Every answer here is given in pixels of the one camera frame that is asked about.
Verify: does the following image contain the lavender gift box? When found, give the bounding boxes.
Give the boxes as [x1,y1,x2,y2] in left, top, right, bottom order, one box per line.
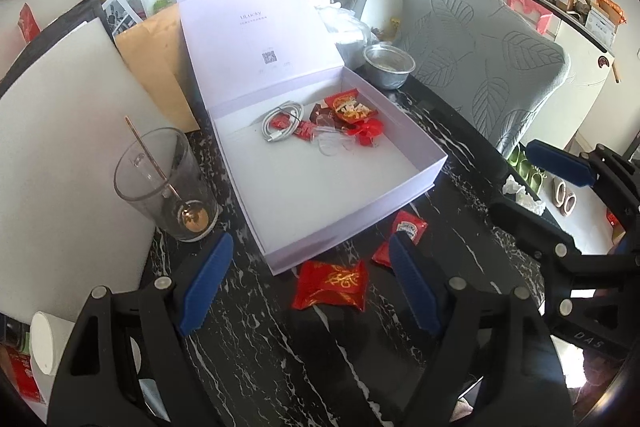
[177,0,447,274]

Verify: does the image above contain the grey leaf pattern chair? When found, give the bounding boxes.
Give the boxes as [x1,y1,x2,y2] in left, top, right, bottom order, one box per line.
[395,0,570,157]

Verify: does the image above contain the dark brown candy packet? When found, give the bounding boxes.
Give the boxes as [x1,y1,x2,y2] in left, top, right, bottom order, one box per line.
[309,103,335,127]

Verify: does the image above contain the brown paper envelope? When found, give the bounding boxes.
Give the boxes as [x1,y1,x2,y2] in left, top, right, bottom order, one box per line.
[115,4,200,133]

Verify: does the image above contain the wooden spoon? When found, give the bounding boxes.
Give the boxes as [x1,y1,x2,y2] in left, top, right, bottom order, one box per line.
[124,115,208,230]

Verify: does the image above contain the white plastic bag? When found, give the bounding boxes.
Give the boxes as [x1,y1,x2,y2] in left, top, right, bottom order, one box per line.
[320,6,373,70]

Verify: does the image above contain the red cartoon snack packet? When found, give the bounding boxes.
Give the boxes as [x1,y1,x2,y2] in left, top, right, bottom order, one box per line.
[324,89,378,124]

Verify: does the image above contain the long red sauce packet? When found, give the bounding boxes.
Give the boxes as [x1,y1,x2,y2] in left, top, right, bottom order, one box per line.
[267,113,314,142]

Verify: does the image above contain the red gold candy packet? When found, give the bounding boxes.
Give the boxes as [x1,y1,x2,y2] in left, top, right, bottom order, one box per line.
[292,260,369,312]

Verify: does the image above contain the crumpled white tissue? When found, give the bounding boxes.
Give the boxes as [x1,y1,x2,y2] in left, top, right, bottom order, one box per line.
[501,176,546,216]

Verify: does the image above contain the glass cup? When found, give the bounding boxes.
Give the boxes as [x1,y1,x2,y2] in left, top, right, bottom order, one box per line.
[113,126,222,244]

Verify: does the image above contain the white foam board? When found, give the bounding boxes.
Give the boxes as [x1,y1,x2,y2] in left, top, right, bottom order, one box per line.
[0,20,169,323]

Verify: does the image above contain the heinz ketchup packet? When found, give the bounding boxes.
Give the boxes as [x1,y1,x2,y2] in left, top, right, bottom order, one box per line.
[370,209,430,269]

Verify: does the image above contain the red bow hair clip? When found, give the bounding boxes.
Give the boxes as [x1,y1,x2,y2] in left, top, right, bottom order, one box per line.
[346,118,384,146]

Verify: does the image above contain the paper towel roll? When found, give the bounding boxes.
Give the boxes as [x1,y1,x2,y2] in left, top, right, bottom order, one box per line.
[28,310,144,408]

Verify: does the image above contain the white usb cable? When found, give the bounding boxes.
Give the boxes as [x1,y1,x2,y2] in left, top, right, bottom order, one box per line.
[260,100,306,144]

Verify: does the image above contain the steel bowl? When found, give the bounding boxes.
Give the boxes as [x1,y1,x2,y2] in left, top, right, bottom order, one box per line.
[362,42,416,91]

